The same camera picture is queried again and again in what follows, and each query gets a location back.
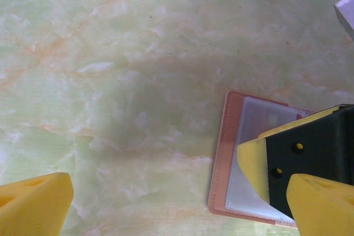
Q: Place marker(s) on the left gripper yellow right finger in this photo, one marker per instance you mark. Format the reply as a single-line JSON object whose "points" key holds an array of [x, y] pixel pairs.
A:
{"points": [[323, 208]]}

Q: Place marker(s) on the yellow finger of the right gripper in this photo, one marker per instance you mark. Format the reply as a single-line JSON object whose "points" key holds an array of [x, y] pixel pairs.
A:
{"points": [[312, 147]]}

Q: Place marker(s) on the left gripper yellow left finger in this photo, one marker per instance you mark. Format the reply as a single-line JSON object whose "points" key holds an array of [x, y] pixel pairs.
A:
{"points": [[33, 205]]}

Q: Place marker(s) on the brown leather card holder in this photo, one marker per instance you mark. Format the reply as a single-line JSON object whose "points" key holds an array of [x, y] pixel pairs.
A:
{"points": [[226, 150]]}

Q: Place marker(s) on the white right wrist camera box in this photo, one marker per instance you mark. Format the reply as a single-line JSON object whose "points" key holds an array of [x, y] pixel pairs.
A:
{"points": [[347, 9]]}

